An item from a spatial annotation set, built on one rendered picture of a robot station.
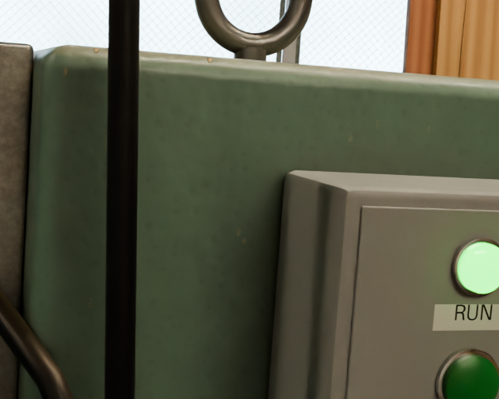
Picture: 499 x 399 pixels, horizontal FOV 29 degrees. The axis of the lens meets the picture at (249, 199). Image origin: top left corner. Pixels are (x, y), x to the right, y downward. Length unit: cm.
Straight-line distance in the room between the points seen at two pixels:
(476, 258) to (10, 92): 18
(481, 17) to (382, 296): 156
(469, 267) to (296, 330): 7
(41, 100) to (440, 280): 15
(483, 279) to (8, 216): 18
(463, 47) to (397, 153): 146
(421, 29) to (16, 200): 150
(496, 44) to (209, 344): 154
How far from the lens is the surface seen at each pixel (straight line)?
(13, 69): 38
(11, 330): 35
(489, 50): 186
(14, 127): 38
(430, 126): 39
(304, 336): 34
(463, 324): 33
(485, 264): 33
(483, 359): 34
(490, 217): 33
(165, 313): 36
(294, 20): 47
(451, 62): 182
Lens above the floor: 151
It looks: 6 degrees down
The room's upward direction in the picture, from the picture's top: 4 degrees clockwise
